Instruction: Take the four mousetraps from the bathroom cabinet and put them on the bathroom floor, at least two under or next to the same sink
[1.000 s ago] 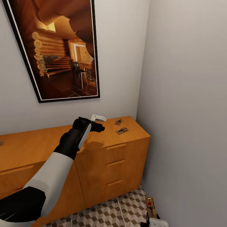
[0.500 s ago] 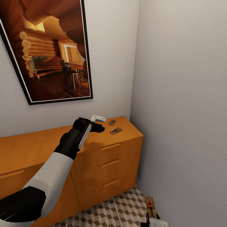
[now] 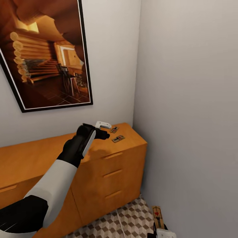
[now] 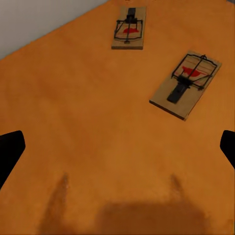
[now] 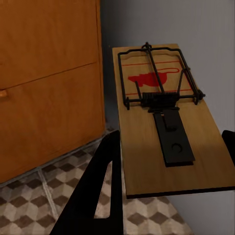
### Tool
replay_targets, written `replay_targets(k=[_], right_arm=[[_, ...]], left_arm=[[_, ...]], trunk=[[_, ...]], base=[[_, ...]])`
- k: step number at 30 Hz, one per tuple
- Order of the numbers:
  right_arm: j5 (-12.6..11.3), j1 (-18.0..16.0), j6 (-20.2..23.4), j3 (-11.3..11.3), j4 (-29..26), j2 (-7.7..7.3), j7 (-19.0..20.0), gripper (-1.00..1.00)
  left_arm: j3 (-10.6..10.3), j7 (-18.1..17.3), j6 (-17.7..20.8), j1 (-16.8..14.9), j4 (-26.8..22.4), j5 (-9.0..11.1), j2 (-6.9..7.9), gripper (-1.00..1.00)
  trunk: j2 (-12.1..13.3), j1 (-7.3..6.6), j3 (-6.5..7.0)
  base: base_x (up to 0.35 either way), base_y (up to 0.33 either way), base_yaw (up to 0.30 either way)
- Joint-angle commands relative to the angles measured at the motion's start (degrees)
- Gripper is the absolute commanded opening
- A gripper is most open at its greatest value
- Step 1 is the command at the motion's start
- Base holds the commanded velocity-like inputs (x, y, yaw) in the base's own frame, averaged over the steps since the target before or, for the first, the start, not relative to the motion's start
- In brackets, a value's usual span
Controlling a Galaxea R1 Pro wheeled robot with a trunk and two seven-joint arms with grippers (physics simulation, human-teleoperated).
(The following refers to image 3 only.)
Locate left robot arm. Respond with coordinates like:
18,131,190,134
0,121,111,238

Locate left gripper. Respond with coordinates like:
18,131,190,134
96,129,110,140

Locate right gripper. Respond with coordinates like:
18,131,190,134
147,223,167,238

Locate mousetrap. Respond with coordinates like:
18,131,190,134
112,135,125,143
152,206,165,229
110,127,119,133

